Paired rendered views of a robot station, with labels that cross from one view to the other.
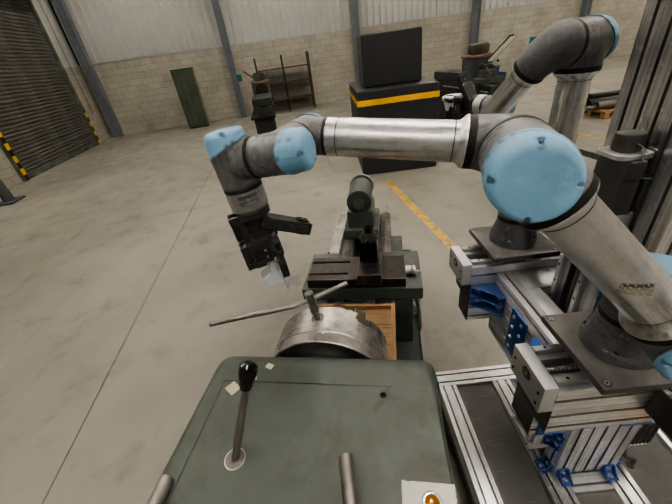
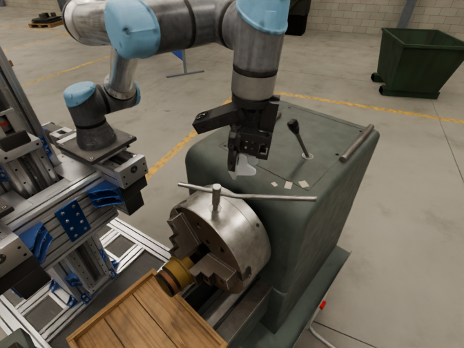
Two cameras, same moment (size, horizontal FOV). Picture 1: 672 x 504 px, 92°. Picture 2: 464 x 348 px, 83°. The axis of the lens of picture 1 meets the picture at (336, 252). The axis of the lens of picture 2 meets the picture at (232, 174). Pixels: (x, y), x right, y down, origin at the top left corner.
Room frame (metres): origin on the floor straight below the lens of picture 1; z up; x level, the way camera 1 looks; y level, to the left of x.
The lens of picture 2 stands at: (1.03, 0.35, 1.74)
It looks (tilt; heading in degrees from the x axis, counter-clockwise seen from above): 39 degrees down; 210
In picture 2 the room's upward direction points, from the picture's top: straight up
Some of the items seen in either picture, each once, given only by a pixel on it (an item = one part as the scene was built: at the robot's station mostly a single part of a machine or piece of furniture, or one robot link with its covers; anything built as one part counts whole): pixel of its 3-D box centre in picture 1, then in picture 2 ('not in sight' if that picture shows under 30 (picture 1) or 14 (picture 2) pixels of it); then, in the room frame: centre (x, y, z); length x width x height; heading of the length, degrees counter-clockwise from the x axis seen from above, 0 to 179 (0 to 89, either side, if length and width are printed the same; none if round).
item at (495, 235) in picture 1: (514, 226); not in sight; (0.98, -0.63, 1.21); 0.15 x 0.15 x 0.10
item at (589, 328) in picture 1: (625, 327); (93, 130); (0.49, -0.62, 1.21); 0.15 x 0.15 x 0.10
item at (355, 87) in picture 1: (388, 99); not in sight; (6.08, -1.27, 0.98); 1.81 x 1.22 x 1.95; 177
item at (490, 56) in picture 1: (473, 87); not in sight; (7.09, -3.20, 0.84); 2.28 x 0.91 x 1.67; 6
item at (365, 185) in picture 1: (361, 205); not in sight; (1.80, -0.19, 1.01); 0.30 x 0.20 x 0.29; 168
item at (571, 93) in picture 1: (564, 121); not in sight; (1.02, -0.76, 1.54); 0.15 x 0.12 x 0.55; 109
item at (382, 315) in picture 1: (348, 333); (148, 344); (0.91, 0.00, 0.89); 0.36 x 0.30 x 0.04; 78
